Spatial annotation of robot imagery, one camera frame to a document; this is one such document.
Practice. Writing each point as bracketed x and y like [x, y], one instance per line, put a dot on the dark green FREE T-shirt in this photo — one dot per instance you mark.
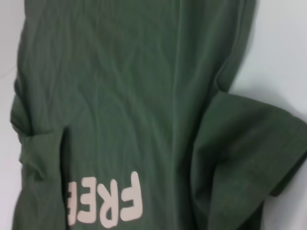
[132, 95]

